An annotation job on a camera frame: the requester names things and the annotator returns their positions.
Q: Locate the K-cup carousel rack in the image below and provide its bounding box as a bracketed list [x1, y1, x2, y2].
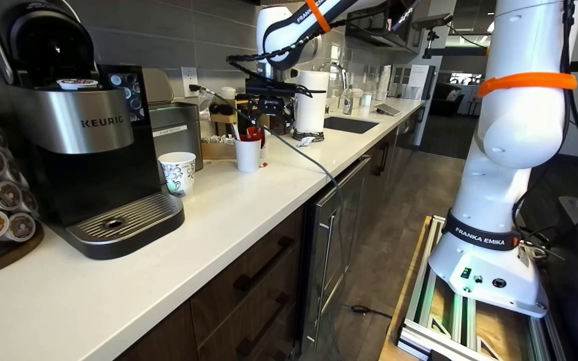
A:
[0, 61, 47, 282]

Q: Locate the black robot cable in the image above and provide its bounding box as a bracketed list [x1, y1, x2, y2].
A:
[512, 0, 578, 232]

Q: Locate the clear glass bottle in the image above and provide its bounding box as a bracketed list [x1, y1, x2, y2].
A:
[339, 68, 358, 115]

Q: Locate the black silver Keurig coffee machine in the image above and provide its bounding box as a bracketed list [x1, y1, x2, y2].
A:
[0, 0, 186, 261]

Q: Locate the wooden countertop organizer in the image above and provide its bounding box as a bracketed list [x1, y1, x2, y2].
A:
[207, 97, 252, 142]

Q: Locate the dark countertop sink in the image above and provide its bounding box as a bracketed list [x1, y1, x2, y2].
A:
[324, 114, 382, 136]

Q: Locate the stainless steel dishwasher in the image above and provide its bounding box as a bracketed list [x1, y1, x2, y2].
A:
[302, 155, 375, 356]

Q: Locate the wide orange arm strap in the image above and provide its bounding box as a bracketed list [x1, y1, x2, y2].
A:
[476, 69, 578, 100]

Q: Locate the black floor cable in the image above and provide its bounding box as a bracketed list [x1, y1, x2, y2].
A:
[349, 302, 395, 321]

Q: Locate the short orange arm strap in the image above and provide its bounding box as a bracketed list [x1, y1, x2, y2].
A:
[304, 0, 333, 34]

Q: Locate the white mug red inside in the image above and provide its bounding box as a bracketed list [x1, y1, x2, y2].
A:
[234, 136, 263, 176]

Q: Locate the wooden base cabinet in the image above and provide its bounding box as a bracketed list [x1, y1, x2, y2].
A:
[117, 126, 431, 361]

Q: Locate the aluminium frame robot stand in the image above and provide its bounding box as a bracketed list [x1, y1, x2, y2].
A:
[378, 212, 569, 361]

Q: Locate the black cart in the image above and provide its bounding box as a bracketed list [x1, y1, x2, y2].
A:
[542, 155, 578, 361]

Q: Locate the patterned paper cup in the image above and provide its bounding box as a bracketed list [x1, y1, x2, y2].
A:
[156, 149, 198, 197]

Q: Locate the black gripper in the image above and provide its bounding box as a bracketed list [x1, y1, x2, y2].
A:
[242, 69, 297, 138]

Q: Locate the white red-rimmed pod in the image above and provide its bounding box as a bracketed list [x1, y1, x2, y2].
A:
[57, 75, 100, 92]

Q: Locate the white wall outlet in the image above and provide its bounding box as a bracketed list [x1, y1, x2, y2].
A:
[178, 63, 200, 95]

